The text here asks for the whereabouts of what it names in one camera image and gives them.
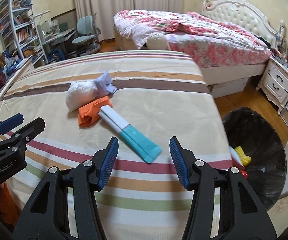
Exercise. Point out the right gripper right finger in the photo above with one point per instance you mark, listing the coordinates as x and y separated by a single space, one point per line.
242 215

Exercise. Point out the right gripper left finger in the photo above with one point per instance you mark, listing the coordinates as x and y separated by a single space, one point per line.
45 215

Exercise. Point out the orange foam net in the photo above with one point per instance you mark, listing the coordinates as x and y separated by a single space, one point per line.
9 211

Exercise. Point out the yellow foam net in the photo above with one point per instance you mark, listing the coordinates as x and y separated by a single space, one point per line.
245 159

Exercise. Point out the white bag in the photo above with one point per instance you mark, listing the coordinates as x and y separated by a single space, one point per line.
79 94

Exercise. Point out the white teal paper strip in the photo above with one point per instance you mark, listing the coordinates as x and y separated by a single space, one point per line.
146 149

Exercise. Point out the black trash bag bin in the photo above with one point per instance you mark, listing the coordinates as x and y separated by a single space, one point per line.
259 140

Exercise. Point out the lavender crumpled cloth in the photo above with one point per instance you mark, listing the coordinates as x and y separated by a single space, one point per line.
104 85

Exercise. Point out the study desk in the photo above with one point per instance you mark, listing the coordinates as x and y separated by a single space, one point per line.
53 40

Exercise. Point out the white bookshelf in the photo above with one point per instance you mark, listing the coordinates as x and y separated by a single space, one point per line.
19 34

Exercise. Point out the blue desk chair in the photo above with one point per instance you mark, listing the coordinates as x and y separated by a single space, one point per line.
87 40

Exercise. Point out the striped table cloth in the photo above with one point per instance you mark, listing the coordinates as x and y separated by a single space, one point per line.
162 95

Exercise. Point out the white nightstand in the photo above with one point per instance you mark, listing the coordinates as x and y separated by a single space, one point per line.
274 83

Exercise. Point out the bed with floral bedding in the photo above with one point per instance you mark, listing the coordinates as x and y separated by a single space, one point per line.
224 51

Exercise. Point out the white tufted headboard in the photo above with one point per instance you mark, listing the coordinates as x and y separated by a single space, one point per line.
246 15

